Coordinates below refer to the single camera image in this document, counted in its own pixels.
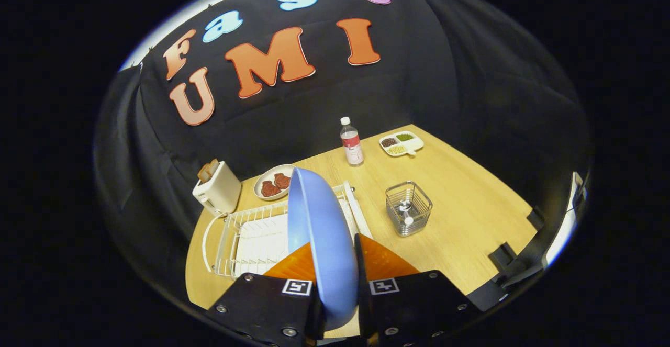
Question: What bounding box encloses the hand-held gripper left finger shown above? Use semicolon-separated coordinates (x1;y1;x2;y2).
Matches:
206;241;325;347

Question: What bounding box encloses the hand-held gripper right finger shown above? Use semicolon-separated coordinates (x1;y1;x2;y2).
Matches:
354;233;483;347

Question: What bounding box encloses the blue plate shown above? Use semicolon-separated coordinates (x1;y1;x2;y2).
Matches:
287;166;361;332

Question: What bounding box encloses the white wire dish rack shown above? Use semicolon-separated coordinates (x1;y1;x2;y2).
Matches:
202;181;373;279

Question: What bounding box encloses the metal spoon with white handle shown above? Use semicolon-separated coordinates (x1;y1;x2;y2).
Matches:
398;202;417;227

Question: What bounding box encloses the metal wire basket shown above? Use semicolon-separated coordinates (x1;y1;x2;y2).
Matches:
385;181;433;238

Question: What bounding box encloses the white round plate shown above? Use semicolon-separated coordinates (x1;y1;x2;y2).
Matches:
253;164;297;201

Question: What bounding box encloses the white divided dish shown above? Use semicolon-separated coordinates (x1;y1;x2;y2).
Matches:
379;131;425;157

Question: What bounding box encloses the cream toaster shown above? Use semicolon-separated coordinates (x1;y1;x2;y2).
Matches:
192;161;242;217

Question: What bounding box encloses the clear plastic bottle red label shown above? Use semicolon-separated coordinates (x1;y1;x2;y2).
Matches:
340;116;364;167

